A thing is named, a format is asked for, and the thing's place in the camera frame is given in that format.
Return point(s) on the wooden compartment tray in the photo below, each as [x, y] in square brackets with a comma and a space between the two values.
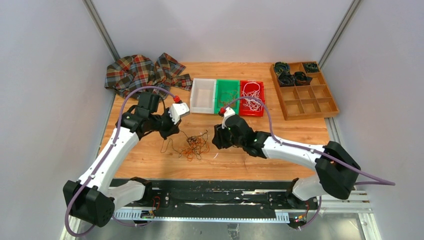
[308, 101]

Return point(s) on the plaid cloth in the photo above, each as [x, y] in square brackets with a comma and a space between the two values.
[135, 71]

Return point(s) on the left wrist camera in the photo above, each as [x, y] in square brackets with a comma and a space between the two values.
[178, 111]

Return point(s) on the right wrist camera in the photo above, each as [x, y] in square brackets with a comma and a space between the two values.
[226, 113]

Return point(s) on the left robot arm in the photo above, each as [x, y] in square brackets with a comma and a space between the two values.
[90, 198]

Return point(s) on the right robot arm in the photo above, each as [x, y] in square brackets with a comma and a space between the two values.
[335, 170]

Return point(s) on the red plastic bin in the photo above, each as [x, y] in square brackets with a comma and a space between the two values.
[248, 106]

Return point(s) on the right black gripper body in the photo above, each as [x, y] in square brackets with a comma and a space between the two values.
[224, 139]

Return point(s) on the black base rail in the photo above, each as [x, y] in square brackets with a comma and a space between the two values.
[229, 201]

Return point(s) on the white plastic bin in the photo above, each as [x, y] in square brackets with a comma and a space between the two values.
[202, 96]

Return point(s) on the black coiled roll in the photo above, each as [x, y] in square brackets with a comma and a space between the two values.
[301, 79]
[281, 68]
[286, 80]
[311, 67]

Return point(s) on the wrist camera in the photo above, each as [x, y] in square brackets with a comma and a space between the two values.
[226, 113]
[178, 111]

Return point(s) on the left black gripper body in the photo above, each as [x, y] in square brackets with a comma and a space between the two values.
[167, 124]

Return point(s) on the green plastic bin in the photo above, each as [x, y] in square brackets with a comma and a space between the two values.
[226, 91]

